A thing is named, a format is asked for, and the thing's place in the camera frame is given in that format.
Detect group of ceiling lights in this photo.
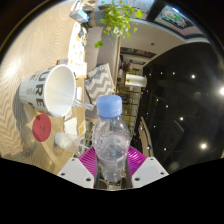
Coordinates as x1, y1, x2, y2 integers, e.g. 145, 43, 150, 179
156, 66, 224, 151

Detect person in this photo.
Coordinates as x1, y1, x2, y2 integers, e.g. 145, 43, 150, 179
120, 61, 134, 73

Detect grey white chevron pillow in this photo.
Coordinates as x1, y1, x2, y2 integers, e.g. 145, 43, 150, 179
84, 63, 116, 104

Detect flat round red coaster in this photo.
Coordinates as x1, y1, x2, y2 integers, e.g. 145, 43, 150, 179
32, 113, 52, 143

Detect grey curved sofa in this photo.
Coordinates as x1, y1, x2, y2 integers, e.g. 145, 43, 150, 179
84, 24, 123, 121

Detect light blue tissue box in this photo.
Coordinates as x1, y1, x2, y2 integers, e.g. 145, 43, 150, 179
69, 8, 89, 23

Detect yellow table card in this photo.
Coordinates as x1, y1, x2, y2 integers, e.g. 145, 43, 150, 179
77, 121, 86, 133

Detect clear blue-capped water bottle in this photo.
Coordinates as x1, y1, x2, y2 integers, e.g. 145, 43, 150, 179
91, 94, 132, 184

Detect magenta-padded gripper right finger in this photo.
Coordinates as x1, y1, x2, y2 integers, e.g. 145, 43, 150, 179
125, 145, 170, 189

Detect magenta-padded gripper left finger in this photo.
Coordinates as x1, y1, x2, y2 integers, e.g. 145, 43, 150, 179
57, 146, 99, 189

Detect green potted plant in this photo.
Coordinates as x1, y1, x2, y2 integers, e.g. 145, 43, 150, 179
93, 1, 144, 49

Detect white printed mug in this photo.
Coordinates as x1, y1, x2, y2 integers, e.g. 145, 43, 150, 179
18, 64, 78, 118

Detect clear plastic cup with straw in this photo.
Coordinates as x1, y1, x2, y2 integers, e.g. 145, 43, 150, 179
54, 131, 88, 158

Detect colourful window poster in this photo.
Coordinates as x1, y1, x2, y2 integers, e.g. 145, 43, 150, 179
156, 4, 204, 36

